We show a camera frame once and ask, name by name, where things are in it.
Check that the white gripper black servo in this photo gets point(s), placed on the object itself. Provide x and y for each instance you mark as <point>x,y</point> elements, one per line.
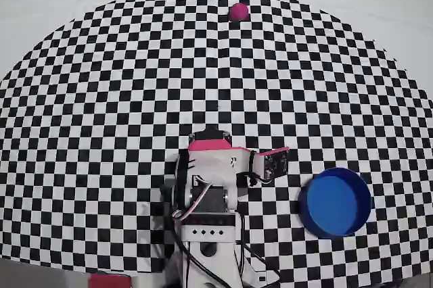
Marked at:
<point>210,146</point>

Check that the pink faceted ball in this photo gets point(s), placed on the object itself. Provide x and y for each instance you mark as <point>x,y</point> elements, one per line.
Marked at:
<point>239,11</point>

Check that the blue round box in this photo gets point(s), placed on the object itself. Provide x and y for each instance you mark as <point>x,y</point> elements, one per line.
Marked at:
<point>335,200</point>

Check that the white sheet with checkerboard print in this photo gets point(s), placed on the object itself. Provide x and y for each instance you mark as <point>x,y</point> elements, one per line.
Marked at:
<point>101,98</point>

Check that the red rectangular object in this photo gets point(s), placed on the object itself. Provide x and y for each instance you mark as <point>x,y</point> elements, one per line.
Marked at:
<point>110,282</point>

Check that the grey flat object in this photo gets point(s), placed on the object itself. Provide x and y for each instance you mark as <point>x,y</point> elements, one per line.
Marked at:
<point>40,276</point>

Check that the camera board on pink mount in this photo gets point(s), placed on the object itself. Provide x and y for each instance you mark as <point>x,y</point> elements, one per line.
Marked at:
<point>274,164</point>

